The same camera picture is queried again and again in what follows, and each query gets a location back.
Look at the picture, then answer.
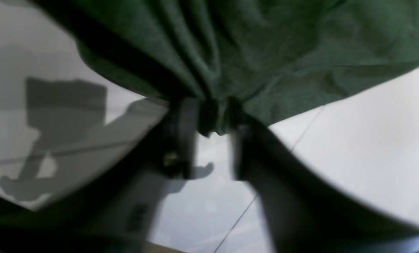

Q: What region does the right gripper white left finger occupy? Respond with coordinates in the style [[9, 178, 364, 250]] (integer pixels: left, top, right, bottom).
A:
[[0, 98, 200, 253]]

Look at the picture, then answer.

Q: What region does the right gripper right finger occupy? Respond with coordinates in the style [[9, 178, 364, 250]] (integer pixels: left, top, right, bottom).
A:
[[229, 105, 419, 253]]

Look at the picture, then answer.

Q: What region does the dark green t-shirt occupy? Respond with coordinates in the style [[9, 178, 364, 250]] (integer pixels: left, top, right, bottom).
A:
[[34, 0, 419, 135]]

